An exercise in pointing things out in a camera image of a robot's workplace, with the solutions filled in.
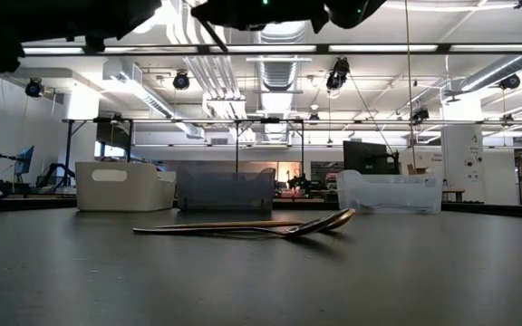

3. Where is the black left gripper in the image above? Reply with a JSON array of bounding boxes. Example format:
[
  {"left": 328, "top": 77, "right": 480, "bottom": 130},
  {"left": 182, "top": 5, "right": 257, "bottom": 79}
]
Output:
[{"left": 15, "top": 0, "right": 163, "bottom": 53}]

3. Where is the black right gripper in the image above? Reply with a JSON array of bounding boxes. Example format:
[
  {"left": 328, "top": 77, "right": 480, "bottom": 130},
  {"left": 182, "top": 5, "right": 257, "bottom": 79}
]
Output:
[{"left": 190, "top": 0, "right": 331, "bottom": 34}]

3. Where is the black spoon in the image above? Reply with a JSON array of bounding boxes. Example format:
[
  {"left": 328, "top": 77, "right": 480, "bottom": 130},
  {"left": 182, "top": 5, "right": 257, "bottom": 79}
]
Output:
[{"left": 132, "top": 208, "right": 353, "bottom": 240}]

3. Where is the monitor on black arm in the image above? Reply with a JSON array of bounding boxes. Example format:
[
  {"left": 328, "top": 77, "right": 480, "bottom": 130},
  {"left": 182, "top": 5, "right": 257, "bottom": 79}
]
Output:
[{"left": 0, "top": 144, "right": 35, "bottom": 182}]

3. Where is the grey translucent plastic bin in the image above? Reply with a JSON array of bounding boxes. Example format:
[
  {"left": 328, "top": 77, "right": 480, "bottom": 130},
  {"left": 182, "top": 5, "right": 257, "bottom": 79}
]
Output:
[{"left": 176, "top": 166, "right": 277, "bottom": 214}]

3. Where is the white plastic bin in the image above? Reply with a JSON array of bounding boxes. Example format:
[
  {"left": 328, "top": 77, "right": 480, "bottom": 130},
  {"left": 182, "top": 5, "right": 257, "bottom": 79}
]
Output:
[{"left": 74, "top": 161, "right": 178, "bottom": 213}]

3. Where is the device with green lights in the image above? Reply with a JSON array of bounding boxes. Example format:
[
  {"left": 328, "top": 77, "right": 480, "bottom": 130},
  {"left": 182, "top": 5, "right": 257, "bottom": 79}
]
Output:
[{"left": 286, "top": 173, "right": 316, "bottom": 192}]

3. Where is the black monitor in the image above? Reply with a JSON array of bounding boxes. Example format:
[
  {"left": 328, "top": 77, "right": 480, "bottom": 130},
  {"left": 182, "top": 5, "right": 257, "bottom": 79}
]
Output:
[{"left": 342, "top": 140, "right": 401, "bottom": 176}]

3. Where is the clear plastic bin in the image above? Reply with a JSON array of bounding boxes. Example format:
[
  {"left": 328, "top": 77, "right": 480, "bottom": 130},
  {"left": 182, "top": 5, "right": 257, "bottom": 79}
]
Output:
[{"left": 335, "top": 169, "right": 444, "bottom": 215}]

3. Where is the black metal frame stand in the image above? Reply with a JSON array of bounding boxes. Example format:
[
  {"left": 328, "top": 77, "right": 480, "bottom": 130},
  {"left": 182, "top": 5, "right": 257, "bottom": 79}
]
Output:
[
  {"left": 60, "top": 116, "right": 135, "bottom": 191},
  {"left": 235, "top": 117, "right": 306, "bottom": 174}
]

